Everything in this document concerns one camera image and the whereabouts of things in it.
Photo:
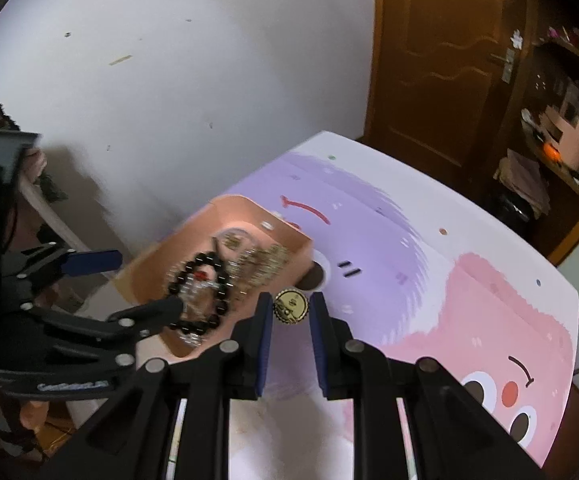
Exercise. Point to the pink tabletop appliance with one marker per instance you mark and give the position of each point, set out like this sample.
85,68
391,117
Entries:
567,120

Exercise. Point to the stack of papers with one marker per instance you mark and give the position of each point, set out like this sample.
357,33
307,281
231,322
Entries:
522,182

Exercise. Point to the red gem earring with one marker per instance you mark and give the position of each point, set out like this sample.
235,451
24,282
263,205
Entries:
200,275

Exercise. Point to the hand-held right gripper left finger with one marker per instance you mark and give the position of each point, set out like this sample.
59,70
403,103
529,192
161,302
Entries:
264,345

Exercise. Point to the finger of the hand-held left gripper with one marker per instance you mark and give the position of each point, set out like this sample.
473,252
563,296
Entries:
94,262
134,317

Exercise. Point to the cartoon printed table cover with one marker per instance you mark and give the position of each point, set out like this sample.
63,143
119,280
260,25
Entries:
419,270

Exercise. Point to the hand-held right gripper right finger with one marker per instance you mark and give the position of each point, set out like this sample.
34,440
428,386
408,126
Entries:
320,345

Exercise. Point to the brown wooden door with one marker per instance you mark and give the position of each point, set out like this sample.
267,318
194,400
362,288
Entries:
434,60

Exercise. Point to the round gold pendant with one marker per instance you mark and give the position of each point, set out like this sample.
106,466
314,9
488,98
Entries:
291,306

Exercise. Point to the black bin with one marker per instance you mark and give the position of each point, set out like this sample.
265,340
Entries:
512,210

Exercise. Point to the pink jewelry box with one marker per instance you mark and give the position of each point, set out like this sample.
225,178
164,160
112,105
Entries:
249,220

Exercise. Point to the silver bangle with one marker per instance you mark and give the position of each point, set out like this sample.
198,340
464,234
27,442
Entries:
237,234

